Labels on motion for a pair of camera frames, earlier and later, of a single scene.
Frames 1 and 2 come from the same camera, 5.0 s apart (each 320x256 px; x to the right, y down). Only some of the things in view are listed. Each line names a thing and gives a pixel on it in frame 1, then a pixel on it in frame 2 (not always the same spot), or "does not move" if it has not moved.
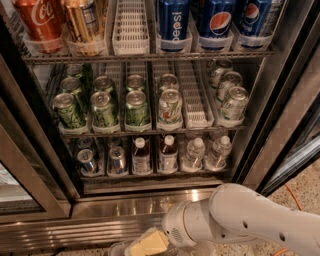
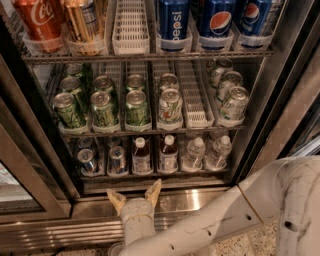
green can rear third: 135,82 does not move
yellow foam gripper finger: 155,242 -> 138,216
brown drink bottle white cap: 141,156 does not move
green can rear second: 103,84 does not move
